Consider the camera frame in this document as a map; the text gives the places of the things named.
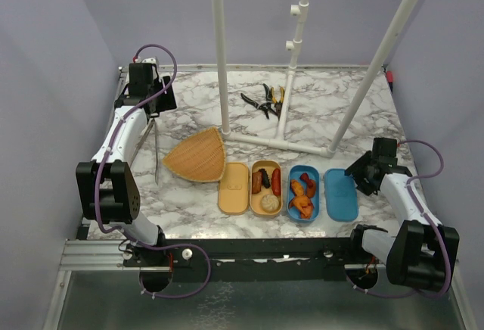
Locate blue lunch box lid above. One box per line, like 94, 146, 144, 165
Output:
324, 168, 358, 223

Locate metal food tongs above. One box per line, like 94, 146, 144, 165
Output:
129, 118, 160, 185

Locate brown fried patty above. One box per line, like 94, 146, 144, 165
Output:
306, 180, 318, 198

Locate orange fried chicken piece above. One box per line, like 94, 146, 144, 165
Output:
300, 205, 314, 219

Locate orange chicken wing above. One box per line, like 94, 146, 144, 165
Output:
290, 179, 305, 197

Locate orange fried shrimp piece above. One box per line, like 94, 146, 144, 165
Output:
289, 195, 313, 212

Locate red sausage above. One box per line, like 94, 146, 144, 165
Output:
271, 168, 281, 197

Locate woven bamboo basket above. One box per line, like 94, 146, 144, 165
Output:
162, 126, 226, 182

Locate black sea cucumber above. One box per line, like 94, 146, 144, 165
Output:
259, 169, 271, 188

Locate white steamed bun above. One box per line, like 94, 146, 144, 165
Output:
260, 195, 280, 213

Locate brown sausage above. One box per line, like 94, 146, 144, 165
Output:
251, 171, 262, 195

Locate beige lunch box lid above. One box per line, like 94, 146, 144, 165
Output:
218, 162, 250, 215

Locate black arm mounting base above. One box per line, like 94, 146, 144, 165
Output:
124, 226, 389, 293

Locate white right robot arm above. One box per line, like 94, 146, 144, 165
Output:
345, 138, 460, 297

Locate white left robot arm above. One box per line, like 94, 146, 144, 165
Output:
76, 58, 176, 266

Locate blue lunch box base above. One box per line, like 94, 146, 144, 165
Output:
287, 165, 321, 223

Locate beige lunch box base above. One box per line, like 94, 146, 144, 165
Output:
249, 160, 283, 218

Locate red clamp at table corner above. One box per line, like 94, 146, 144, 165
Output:
385, 70, 393, 91

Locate black pruning shears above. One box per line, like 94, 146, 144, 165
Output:
240, 83, 279, 120

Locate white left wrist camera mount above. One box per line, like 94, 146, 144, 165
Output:
132, 57, 159, 67

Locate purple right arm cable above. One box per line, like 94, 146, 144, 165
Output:
346, 139, 453, 300

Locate yellow handled pliers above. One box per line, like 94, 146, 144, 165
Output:
270, 86, 285, 119

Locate aluminium table frame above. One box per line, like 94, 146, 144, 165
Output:
47, 67, 479, 329

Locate white PVC pipe frame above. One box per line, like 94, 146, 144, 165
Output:
211, 0, 419, 158

